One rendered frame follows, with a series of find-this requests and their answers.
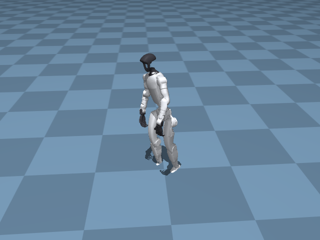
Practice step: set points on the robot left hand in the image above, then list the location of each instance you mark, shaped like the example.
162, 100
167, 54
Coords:
159, 129

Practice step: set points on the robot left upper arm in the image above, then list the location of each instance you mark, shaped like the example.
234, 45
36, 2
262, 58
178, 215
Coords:
162, 83

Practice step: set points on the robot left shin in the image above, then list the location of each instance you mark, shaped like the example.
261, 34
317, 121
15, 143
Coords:
173, 156

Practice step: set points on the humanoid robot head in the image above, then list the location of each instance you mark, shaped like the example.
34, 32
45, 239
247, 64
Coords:
147, 59

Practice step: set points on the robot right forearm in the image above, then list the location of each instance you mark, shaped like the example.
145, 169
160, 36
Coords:
144, 102

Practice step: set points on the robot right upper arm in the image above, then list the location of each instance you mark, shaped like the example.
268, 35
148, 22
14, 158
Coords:
146, 92

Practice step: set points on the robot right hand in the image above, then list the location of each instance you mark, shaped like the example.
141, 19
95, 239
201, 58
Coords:
142, 119

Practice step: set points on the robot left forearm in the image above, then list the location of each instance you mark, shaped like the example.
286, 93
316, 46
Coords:
163, 111

